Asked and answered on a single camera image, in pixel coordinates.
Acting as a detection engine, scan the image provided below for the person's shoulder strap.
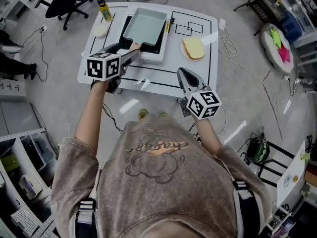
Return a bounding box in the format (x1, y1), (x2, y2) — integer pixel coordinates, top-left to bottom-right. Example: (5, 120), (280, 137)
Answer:
(232, 179), (263, 238)
(75, 198), (99, 238)

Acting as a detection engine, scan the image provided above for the thin black floor cable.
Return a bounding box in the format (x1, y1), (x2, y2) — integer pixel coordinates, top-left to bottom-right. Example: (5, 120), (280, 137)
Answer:
(22, 26), (49, 83)

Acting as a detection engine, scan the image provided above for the pink star cushion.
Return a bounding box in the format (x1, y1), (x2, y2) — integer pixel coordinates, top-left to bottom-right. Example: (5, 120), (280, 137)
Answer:
(277, 43), (291, 63)

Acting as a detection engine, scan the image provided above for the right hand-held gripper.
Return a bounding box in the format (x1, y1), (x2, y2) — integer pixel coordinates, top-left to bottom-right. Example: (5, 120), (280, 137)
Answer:
(177, 67), (222, 120)

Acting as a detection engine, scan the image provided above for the person's right shoulder strap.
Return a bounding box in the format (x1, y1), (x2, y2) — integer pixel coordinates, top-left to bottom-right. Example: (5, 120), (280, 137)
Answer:
(232, 179), (263, 238)

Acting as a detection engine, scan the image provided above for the green striped round bag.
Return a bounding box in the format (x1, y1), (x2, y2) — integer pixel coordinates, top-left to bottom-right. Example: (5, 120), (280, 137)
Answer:
(247, 139), (270, 164)

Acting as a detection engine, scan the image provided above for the white side table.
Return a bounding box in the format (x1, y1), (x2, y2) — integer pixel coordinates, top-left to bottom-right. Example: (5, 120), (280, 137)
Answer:
(276, 139), (307, 209)

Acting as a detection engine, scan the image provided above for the bread slice on plate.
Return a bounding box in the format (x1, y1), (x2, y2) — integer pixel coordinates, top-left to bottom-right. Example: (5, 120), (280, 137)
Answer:
(180, 37), (206, 61)

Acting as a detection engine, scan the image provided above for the square light blue pan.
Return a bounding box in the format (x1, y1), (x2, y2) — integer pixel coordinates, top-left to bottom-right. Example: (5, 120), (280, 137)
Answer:
(123, 7), (168, 52)

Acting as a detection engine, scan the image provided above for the white portable stove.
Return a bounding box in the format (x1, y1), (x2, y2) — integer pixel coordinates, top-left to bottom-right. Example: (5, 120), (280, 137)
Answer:
(116, 11), (173, 64)

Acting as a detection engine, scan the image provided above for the white table with black lines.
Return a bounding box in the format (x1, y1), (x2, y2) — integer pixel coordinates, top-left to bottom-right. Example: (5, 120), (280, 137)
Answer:
(77, 1), (219, 104)

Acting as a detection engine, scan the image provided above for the person's left shoulder strap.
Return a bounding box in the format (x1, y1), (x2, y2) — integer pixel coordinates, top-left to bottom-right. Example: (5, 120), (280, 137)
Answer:
(75, 198), (99, 238)

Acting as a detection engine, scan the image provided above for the green star cushion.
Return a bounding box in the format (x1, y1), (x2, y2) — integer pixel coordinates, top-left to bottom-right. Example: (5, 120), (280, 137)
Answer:
(269, 27), (283, 48)

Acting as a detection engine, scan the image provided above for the yellow bottle with black cap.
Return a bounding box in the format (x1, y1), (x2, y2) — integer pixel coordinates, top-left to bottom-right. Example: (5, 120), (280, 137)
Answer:
(97, 0), (114, 22)

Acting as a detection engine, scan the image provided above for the black office chair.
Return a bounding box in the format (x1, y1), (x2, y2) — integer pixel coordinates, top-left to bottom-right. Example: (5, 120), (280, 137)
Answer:
(34, 0), (94, 31)

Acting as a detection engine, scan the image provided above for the person's left forearm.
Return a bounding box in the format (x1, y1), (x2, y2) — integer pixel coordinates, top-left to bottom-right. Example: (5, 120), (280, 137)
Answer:
(74, 79), (112, 156)

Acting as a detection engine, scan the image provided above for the slice of bread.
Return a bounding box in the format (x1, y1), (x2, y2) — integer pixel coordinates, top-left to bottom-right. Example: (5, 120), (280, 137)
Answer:
(182, 37), (206, 60)

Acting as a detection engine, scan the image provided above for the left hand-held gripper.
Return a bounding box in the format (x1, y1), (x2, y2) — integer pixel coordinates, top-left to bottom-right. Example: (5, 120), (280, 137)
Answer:
(86, 43), (141, 94)

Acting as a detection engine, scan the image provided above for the long white cable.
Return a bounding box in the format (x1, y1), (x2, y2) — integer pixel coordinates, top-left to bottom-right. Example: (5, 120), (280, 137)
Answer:
(217, 26), (273, 136)

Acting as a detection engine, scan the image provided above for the small white bowl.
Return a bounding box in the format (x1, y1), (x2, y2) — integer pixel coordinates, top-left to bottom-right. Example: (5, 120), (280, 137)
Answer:
(93, 23), (109, 38)

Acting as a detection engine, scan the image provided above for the white perforated shelf unit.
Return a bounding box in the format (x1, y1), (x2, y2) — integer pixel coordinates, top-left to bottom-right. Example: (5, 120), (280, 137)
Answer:
(0, 127), (60, 238)

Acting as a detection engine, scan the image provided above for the person's right forearm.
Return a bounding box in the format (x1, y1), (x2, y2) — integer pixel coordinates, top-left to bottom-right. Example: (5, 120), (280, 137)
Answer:
(195, 117), (223, 156)

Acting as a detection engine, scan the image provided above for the person's brown printed shirt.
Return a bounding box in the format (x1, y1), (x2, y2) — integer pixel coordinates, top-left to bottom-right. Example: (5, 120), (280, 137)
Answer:
(51, 114), (273, 238)

